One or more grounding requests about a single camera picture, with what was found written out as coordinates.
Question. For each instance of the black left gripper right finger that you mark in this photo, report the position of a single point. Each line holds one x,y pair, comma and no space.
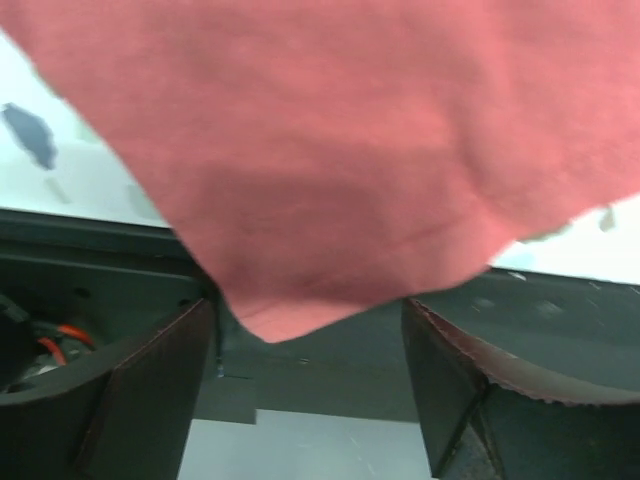
486,413

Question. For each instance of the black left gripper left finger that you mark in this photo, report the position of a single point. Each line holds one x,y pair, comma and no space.
121,412

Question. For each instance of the dusty red t-shirt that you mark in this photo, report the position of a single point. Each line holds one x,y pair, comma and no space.
319,158

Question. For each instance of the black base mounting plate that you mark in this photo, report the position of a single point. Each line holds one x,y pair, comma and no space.
118,280

